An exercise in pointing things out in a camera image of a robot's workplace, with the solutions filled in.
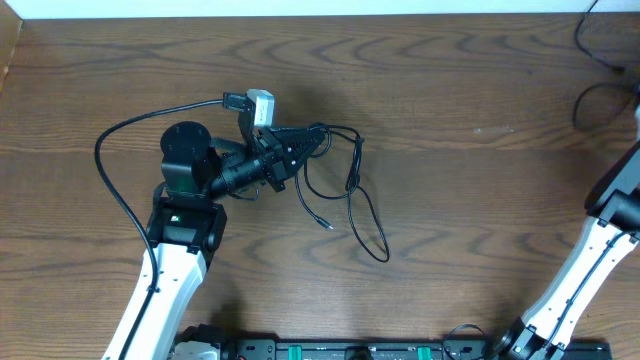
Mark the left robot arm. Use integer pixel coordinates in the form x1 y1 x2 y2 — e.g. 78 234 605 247
104 122 326 359

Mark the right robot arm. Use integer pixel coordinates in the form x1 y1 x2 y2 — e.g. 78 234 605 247
485 144 639 360

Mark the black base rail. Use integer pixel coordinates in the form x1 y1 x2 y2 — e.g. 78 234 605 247
174 324 613 360

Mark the left camera cable black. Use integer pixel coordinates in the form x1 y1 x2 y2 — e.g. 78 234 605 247
94 93 230 359

